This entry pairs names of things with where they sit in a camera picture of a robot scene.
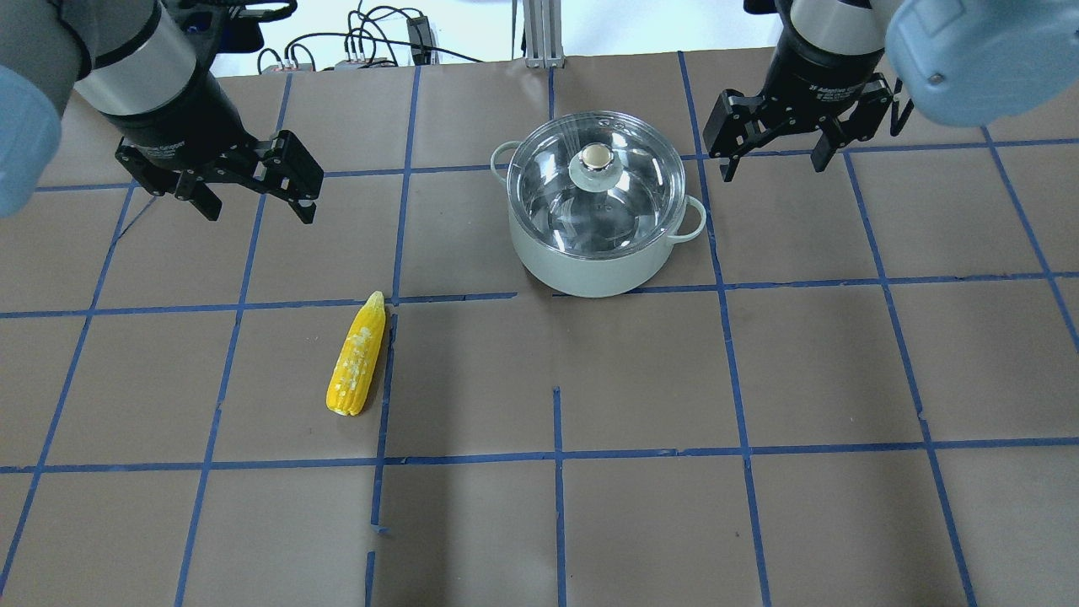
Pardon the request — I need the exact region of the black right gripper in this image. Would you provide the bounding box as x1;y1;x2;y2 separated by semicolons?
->
704;32;913;183

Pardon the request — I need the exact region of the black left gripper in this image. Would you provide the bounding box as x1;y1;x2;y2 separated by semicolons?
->
115;80;325;224

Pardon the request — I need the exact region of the glass pot lid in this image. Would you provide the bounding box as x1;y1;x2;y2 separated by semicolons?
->
491;110;687;261

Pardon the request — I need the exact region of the yellow corn cob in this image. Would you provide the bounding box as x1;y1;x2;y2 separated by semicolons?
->
326;291;388;417

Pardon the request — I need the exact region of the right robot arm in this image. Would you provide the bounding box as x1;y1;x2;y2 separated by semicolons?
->
702;1;1078;181

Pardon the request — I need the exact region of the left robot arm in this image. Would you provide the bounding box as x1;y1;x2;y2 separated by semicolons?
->
1;1;325;224

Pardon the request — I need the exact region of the black cables bundle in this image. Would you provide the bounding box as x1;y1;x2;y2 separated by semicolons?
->
257;0;486;75

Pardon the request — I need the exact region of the aluminium frame post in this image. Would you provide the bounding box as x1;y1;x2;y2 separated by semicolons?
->
523;0;566;69

